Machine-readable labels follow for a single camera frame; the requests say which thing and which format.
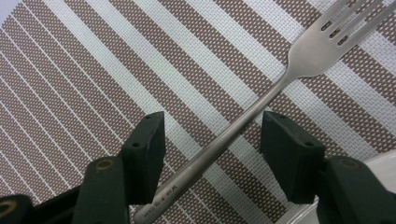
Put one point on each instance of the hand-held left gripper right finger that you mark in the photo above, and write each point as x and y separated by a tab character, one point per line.
292	155

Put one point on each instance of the white board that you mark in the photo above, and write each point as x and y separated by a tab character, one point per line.
4	7

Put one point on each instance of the striped placemat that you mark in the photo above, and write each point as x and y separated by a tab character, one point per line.
77	77

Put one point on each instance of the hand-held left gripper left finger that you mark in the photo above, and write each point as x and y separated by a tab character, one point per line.
143	155

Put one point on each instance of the silver fork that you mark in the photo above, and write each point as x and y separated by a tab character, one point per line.
218	146

